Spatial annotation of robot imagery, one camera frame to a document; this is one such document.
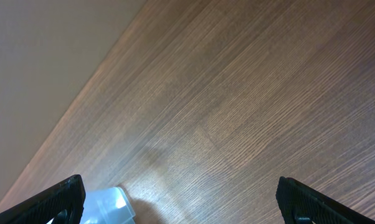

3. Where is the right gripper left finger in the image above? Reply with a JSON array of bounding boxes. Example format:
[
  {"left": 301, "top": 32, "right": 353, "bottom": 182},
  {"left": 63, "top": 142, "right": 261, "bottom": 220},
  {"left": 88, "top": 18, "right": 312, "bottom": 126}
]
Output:
[{"left": 0, "top": 174, "right": 86, "bottom": 224}]

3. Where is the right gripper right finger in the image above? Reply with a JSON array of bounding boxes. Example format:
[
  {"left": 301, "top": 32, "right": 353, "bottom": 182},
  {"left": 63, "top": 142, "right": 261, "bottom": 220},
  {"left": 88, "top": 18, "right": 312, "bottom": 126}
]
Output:
[{"left": 275, "top": 177, "right": 375, "bottom": 224}]

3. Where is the clear plastic storage container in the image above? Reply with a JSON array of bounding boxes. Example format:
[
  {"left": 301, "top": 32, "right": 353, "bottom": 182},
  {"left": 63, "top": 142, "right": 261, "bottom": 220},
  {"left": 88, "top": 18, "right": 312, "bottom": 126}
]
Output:
[{"left": 50, "top": 186, "right": 136, "bottom": 224}]

